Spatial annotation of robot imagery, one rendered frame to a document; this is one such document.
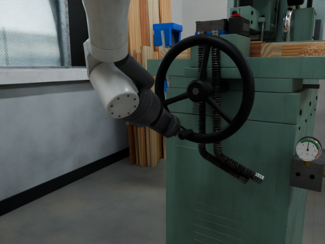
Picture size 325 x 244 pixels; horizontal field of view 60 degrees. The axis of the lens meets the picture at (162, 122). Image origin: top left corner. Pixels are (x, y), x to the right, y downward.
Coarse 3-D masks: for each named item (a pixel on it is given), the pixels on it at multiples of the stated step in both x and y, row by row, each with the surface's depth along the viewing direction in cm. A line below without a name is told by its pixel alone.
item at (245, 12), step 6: (246, 6) 93; (240, 12) 94; (246, 12) 93; (252, 12) 94; (258, 12) 101; (246, 18) 94; (252, 18) 96; (252, 24) 96; (258, 24) 102; (252, 30) 101; (258, 30) 103
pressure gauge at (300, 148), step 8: (296, 144) 74; (304, 144) 74; (312, 144) 73; (320, 144) 73; (296, 152) 75; (304, 152) 74; (312, 152) 73; (320, 152) 72; (304, 160) 74; (312, 160) 73
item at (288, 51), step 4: (284, 48) 92; (288, 48) 92; (292, 48) 91; (296, 48) 90; (300, 48) 90; (188, 52) 112; (284, 52) 93; (288, 52) 92; (292, 52) 91; (296, 52) 91; (188, 56) 112; (284, 56) 93; (288, 56) 92; (292, 56) 91
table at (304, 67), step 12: (156, 60) 102; (180, 60) 97; (252, 60) 84; (264, 60) 82; (276, 60) 80; (288, 60) 78; (300, 60) 77; (312, 60) 75; (324, 60) 74; (156, 72) 103; (168, 72) 100; (180, 72) 97; (192, 72) 84; (228, 72) 78; (252, 72) 84; (264, 72) 82; (276, 72) 80; (288, 72) 79; (300, 72) 77; (312, 72) 75; (324, 72) 74
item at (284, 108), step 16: (224, 96) 90; (240, 96) 87; (256, 96) 85; (272, 96) 82; (288, 96) 80; (304, 96) 88; (176, 112) 101; (192, 112) 97; (208, 112) 94; (256, 112) 85; (272, 112) 83; (288, 112) 80; (304, 112) 92
